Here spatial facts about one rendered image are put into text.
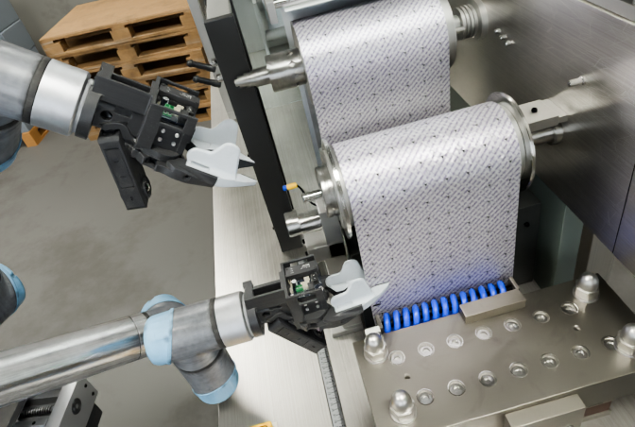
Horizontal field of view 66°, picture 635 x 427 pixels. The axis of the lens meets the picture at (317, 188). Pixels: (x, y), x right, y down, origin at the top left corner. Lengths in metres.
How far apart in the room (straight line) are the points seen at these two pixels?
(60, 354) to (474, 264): 0.64
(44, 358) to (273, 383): 0.37
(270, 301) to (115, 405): 1.59
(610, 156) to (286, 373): 0.62
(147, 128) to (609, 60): 0.53
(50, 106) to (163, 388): 1.73
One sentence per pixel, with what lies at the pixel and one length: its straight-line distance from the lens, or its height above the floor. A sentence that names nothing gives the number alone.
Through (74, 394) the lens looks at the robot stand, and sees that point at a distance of 1.31.
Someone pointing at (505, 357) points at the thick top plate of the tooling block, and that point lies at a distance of 0.77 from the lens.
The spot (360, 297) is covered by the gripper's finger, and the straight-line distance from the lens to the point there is 0.74.
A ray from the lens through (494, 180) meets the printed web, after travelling 0.70.
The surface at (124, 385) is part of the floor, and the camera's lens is 2.29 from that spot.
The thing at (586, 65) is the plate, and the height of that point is 1.37.
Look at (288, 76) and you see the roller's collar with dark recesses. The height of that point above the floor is 1.34.
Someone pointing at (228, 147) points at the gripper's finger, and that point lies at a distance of 0.59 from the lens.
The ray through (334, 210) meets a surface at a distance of 0.68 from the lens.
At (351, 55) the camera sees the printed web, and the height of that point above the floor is 1.36.
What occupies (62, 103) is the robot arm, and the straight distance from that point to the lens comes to 0.58.
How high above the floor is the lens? 1.68
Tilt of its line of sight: 38 degrees down
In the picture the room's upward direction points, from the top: 14 degrees counter-clockwise
